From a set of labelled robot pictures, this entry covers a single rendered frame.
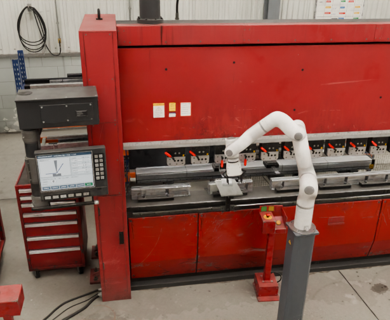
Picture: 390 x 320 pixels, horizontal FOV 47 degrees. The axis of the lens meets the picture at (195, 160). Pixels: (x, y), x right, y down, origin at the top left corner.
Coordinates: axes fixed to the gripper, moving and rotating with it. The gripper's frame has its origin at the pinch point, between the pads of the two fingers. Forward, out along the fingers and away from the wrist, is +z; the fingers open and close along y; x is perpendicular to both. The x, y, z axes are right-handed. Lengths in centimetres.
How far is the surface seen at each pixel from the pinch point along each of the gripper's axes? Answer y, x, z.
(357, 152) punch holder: 121, 76, 15
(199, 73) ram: -13, 53, -71
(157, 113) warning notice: -49, 54, -43
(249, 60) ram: 26, 55, -76
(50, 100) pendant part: -112, -11, -72
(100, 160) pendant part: -89, -2, -27
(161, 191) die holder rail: -54, 65, 25
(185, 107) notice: -27, 55, -46
